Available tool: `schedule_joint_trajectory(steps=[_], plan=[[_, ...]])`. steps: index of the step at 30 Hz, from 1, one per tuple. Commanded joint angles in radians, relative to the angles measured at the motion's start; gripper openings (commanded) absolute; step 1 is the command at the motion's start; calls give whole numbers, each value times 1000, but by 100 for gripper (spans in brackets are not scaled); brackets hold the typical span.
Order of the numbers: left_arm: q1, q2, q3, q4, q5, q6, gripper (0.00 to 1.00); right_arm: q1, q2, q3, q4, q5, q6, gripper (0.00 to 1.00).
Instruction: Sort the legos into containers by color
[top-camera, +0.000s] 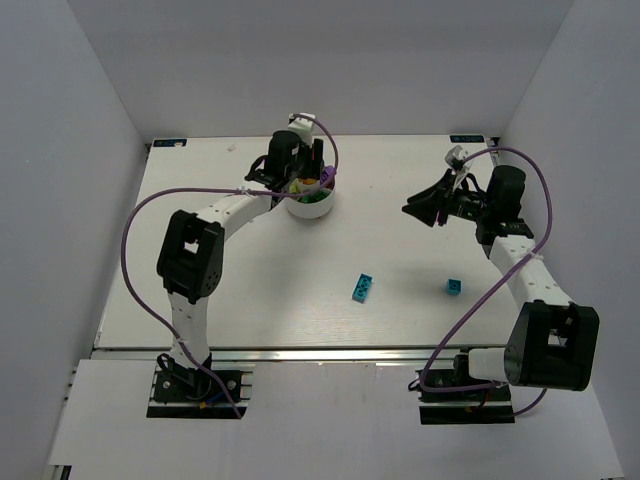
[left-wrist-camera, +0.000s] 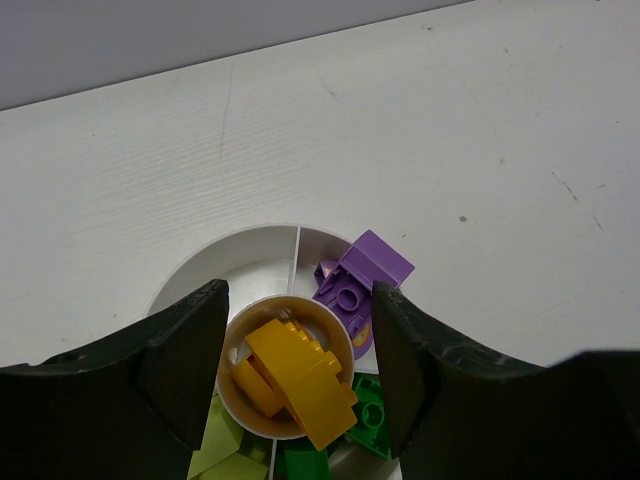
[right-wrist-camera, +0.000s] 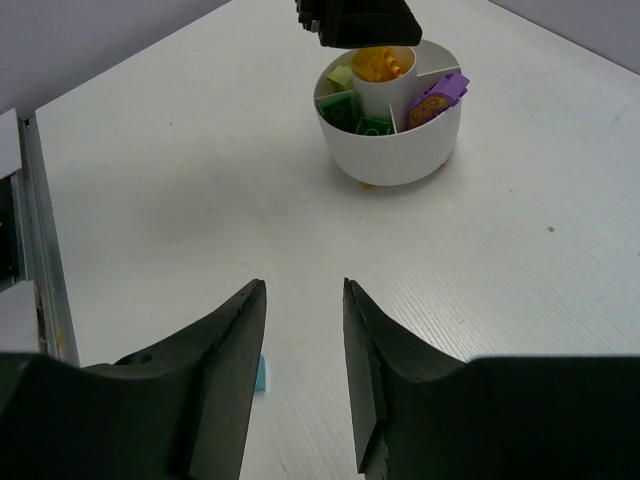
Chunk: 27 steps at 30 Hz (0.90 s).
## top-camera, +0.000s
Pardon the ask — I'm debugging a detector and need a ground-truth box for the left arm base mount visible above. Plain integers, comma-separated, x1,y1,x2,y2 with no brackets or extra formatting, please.
146,354,253,420

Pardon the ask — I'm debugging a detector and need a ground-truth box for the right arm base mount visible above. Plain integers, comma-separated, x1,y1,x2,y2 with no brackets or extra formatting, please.
407,348,515,426

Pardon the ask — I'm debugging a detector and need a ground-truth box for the blue label left corner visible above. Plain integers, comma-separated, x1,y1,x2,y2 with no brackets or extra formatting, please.
152,138,187,148

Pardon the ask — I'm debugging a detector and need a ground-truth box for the long teal lego brick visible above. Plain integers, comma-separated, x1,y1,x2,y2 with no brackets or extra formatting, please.
352,273,373,303

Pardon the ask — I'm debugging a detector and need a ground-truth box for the small teal lego brick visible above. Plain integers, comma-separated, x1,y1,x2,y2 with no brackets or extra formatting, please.
445,279,462,296

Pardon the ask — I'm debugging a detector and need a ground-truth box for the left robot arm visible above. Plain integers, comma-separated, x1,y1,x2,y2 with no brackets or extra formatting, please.
157,125,324,369

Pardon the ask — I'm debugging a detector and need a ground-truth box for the aluminium front rail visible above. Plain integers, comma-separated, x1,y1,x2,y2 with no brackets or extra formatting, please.
89,344,511,365

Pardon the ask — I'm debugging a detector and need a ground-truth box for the blue label corner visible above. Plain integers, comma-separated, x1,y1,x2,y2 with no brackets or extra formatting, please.
449,134,485,144
152,138,187,148

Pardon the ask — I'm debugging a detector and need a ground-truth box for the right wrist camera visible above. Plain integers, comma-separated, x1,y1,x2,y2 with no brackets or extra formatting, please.
445,145,470,188

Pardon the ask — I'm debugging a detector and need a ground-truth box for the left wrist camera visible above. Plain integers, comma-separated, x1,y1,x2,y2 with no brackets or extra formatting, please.
287,113,316,146

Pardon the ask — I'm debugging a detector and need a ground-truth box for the white round divided container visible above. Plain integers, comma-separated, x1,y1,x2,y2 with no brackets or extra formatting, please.
284,178,335,220

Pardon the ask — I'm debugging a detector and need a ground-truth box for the blue label right corner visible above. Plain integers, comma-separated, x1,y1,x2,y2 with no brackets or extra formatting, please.
449,134,485,144

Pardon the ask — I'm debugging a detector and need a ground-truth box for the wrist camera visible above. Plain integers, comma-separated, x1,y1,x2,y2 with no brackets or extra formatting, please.
287,113,316,146
445,145,470,188

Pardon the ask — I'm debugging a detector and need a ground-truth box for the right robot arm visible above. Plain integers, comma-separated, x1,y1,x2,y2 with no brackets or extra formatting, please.
402,166,600,393

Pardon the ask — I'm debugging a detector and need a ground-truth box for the light purple lego brick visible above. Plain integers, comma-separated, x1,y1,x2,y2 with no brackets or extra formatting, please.
320,165,335,185

